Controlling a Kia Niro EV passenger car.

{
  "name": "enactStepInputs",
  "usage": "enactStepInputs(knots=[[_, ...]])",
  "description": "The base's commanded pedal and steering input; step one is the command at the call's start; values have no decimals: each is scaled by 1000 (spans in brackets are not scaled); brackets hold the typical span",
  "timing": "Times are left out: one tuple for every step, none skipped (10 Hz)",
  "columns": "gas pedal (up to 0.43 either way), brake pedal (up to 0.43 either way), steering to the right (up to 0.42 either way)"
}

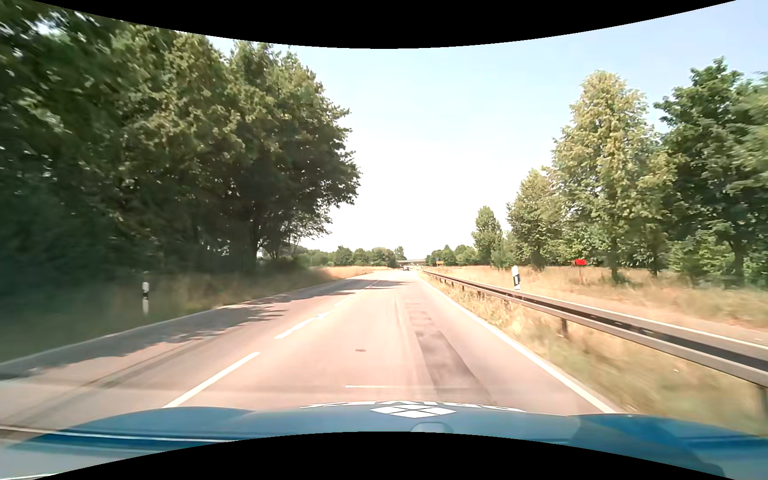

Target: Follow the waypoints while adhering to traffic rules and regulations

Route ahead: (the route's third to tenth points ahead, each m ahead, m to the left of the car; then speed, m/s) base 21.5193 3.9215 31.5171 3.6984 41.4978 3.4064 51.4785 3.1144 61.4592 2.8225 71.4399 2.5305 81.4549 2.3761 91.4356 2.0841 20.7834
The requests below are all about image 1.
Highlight dry grass strip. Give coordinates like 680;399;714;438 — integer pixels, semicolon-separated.
432;265;768;329

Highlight road markings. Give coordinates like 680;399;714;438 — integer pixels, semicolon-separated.
0;268;618;480

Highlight dry grass verge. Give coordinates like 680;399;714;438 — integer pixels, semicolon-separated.
0;265;385;374
420;272;768;441

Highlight car's own bonnet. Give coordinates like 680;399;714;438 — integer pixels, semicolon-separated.
0;402;768;480

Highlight grey asphalt road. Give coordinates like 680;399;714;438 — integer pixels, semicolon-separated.
0;268;618;480

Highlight row of trees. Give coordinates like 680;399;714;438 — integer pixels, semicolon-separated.
427;3;768;289
0;0;406;301

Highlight metal guard rail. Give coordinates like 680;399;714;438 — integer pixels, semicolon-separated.
422;270;768;428

